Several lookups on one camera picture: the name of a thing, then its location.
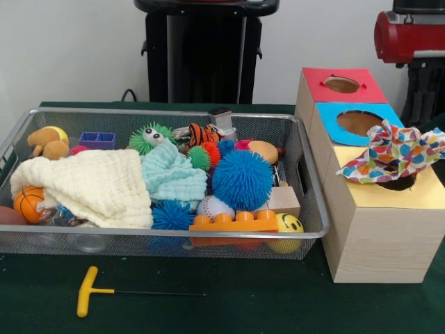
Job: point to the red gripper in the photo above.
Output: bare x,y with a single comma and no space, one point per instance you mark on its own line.
410,40

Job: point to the polka dot cloth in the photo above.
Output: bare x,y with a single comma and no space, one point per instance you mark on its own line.
393,156

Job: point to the cream waffle cloth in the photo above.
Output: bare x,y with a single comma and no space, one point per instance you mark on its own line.
87,184

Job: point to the wooden box with three holes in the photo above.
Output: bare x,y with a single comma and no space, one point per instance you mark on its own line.
382,243

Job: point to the shallow silver mesh bin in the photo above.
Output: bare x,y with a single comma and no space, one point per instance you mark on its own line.
104,247

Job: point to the dark green table cloth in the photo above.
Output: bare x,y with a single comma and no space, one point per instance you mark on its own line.
243,306
438,121

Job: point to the yellow smiley face ball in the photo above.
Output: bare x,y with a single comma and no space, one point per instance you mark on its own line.
290,226

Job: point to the large blue spiky ball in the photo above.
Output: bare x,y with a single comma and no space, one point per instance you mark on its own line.
241,181

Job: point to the orange toy building brick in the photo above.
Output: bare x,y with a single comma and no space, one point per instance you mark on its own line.
233,226

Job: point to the white baseball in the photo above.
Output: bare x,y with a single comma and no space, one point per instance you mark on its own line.
212,208

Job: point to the light blue waffle cloth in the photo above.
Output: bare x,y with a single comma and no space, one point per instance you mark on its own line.
170,174

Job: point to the small blue spiky ball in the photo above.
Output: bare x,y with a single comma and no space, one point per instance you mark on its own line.
172,215

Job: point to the green spiky ball with eyes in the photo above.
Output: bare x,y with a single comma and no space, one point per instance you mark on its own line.
140,144

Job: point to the brown plush toy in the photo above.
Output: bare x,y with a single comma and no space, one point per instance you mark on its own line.
48,142

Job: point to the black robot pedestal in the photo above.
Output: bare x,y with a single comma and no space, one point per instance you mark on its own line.
194,52

